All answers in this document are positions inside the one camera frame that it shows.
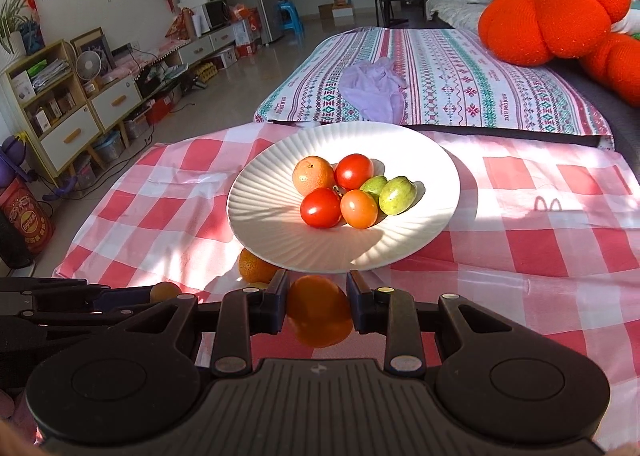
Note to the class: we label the white quilt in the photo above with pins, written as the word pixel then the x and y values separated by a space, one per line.
pixel 460 11

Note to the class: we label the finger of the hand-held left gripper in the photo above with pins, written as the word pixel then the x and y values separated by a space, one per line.
pixel 50 293
pixel 75 320

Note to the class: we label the small desk fan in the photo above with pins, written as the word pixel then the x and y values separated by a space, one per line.
pixel 89 65

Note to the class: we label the framed picture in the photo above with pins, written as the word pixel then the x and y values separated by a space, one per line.
pixel 95 44

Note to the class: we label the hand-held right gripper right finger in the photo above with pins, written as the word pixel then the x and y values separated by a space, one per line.
pixel 356 303

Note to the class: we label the small orange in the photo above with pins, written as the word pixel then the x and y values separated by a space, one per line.
pixel 312 176

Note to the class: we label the orange tomato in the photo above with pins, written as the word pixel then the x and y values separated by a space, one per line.
pixel 359 209
pixel 317 311

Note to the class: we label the potted green plant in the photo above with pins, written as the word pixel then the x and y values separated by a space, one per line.
pixel 12 11

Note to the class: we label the red white checked tablecloth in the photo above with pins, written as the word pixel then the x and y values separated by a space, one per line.
pixel 525 246

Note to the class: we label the red tomato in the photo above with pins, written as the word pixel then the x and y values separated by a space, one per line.
pixel 354 171
pixel 321 208

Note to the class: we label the patterned bed pillow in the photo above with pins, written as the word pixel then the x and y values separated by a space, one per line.
pixel 450 76

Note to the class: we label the green lime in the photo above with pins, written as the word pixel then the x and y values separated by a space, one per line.
pixel 372 184
pixel 397 196

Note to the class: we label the white ribbed plate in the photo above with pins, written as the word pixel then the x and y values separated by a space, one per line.
pixel 280 226

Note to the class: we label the blue plastic stool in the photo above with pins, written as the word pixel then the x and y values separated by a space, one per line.
pixel 290 16

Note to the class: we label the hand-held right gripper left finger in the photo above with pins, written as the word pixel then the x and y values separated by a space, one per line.
pixel 278 303

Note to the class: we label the purple cloth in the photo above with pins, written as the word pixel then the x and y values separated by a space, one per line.
pixel 372 86

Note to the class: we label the red cylindrical can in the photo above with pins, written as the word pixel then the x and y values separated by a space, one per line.
pixel 25 216

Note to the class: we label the large orange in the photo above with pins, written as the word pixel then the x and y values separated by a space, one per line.
pixel 252 266

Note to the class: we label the low white cabinet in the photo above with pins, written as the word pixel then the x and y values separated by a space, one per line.
pixel 200 46

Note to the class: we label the cardboard box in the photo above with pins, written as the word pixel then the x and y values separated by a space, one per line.
pixel 336 9

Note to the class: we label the large orange persimmon plush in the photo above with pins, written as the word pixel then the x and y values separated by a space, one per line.
pixel 555 11

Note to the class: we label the purple bottle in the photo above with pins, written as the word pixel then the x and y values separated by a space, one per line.
pixel 12 151

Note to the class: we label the brown longan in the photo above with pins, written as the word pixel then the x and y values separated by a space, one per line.
pixel 165 291

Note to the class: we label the small orange persimmon plush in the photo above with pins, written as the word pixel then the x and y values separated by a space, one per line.
pixel 617 66

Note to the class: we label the microwave oven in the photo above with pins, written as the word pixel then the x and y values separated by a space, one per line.
pixel 212 16

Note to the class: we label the wooden cabinet white drawers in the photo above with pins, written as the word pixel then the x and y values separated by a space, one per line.
pixel 65 136

